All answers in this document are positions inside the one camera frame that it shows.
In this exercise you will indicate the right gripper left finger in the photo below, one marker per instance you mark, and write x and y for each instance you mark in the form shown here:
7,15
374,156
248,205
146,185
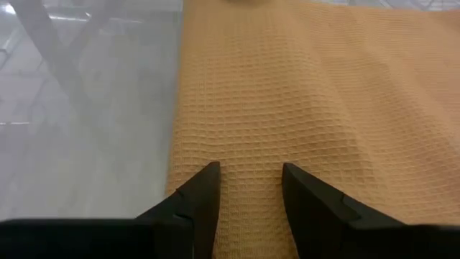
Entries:
203,201

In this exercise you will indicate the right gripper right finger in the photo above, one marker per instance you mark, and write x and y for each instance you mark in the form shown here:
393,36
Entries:
320,212

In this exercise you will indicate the orange waffle-weave towel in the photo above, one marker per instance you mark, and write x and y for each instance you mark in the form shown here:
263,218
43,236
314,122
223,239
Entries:
305,108

